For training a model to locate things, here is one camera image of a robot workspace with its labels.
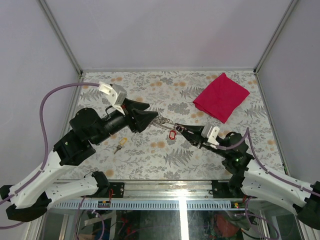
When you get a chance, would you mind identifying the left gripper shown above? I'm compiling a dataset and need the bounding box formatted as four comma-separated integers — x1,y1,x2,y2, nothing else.
92,98,159,146

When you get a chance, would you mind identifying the metal ring key organizer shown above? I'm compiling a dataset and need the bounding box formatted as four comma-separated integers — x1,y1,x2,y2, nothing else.
151,115,186,133

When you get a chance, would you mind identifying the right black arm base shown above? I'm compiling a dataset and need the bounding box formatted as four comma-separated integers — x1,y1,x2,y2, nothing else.
209,173,245,199

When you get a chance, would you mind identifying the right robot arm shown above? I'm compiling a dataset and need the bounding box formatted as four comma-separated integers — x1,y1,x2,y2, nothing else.
174,123,320,230

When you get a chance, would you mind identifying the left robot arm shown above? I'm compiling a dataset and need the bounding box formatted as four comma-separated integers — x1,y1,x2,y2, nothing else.
0,99,159,223

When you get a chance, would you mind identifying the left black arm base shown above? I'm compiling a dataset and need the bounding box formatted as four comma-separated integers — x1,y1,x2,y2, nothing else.
89,171,125,199

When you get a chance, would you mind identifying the magenta folded cloth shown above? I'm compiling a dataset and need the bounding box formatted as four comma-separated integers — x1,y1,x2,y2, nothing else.
193,73,250,124

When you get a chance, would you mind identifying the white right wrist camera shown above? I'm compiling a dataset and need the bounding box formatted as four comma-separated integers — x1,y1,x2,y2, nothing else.
201,123,220,146

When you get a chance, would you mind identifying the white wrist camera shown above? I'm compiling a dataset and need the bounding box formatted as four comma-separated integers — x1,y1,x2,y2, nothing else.
201,123,220,146
98,82,127,115

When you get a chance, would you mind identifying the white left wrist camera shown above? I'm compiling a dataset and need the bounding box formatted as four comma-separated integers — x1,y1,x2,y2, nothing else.
98,82,127,115

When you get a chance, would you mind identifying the aluminium front rail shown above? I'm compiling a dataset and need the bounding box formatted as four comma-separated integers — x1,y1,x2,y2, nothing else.
52,180,246,211

